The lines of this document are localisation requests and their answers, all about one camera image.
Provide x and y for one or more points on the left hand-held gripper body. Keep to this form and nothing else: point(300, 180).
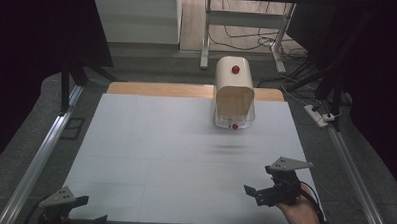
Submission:
point(55, 200)

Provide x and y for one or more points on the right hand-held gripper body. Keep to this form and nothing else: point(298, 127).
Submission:
point(285, 185)

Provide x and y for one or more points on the drawer with red knob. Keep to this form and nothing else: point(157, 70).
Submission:
point(234, 121)

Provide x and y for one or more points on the beige device with red buttons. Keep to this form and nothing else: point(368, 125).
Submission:
point(234, 80)

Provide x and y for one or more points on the person's right hand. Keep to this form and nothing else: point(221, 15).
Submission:
point(299, 212)

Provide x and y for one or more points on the white power strip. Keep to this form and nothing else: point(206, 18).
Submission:
point(314, 115)

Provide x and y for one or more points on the white plug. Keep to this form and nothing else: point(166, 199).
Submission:
point(328, 117)

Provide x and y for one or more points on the white table mat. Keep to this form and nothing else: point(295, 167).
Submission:
point(145, 150)

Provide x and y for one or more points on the black stand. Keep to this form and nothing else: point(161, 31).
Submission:
point(334, 93)
point(67, 87)

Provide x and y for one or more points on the wooden table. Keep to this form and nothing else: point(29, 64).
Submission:
point(160, 89)

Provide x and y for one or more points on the black curtain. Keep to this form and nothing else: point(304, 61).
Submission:
point(28, 52)
point(381, 81)

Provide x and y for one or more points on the white cabinet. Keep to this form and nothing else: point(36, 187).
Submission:
point(136, 18)

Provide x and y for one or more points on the aluminium rail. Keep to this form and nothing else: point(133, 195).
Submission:
point(38, 159)
point(357, 184)

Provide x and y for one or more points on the white desk frame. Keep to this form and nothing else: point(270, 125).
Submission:
point(244, 18)

